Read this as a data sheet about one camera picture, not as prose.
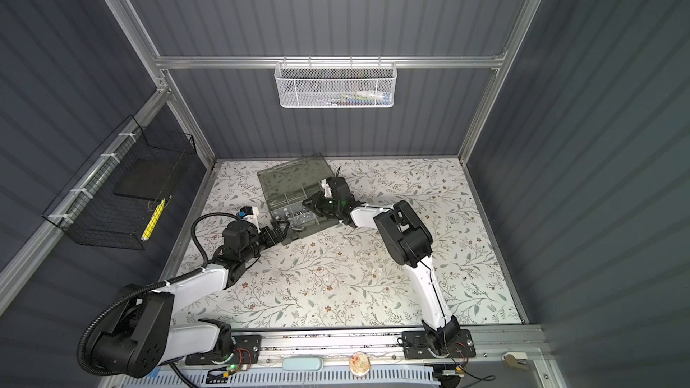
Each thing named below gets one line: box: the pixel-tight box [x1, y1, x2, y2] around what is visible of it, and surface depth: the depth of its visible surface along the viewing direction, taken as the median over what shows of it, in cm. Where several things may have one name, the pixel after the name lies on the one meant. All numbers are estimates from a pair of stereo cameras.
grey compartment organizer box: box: [256, 152, 340, 246], surface depth 112 cm
